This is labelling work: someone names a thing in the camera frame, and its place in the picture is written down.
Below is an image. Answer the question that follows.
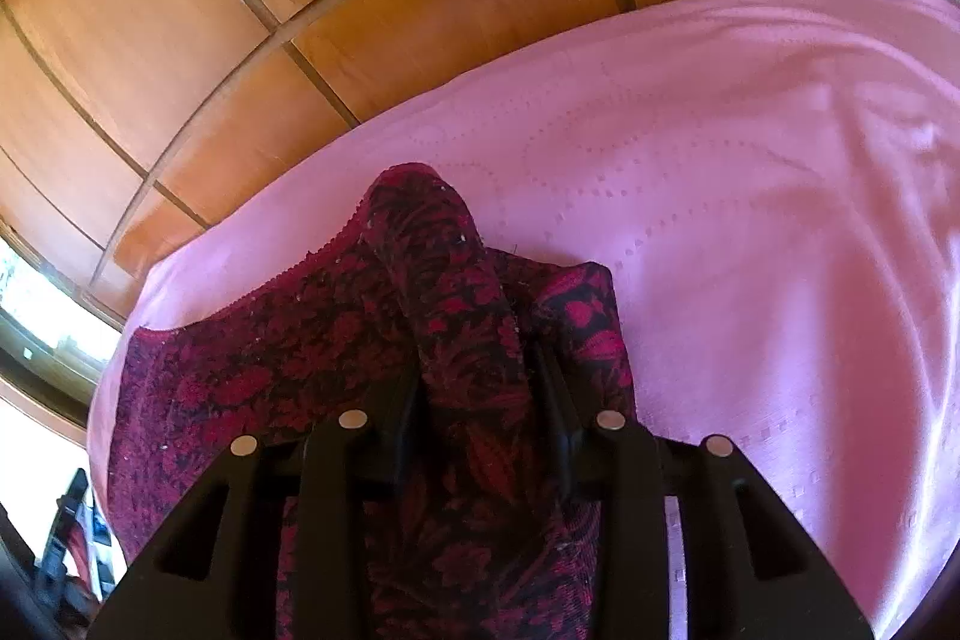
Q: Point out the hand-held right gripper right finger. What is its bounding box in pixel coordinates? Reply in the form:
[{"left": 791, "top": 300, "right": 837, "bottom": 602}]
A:
[{"left": 534, "top": 344, "right": 875, "bottom": 640}]

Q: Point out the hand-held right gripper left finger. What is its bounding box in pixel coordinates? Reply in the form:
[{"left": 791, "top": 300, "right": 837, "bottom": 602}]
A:
[{"left": 86, "top": 377, "right": 421, "bottom": 640}]

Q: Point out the dark red floral garment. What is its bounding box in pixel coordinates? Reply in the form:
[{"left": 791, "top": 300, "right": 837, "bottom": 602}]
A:
[{"left": 105, "top": 162, "right": 638, "bottom": 640}]

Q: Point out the pink bed sheet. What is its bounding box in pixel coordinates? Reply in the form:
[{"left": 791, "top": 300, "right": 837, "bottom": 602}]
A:
[{"left": 86, "top": 0, "right": 960, "bottom": 640}]

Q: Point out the dark stand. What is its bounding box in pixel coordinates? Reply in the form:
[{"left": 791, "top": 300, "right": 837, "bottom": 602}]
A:
[{"left": 30, "top": 467, "right": 102, "bottom": 611}]

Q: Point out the window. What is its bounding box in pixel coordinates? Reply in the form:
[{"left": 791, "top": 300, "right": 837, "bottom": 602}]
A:
[{"left": 0, "top": 239, "right": 121, "bottom": 416}]

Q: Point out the wooden wardrobe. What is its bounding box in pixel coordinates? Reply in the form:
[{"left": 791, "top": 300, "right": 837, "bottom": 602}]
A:
[{"left": 0, "top": 0, "right": 912, "bottom": 319}]

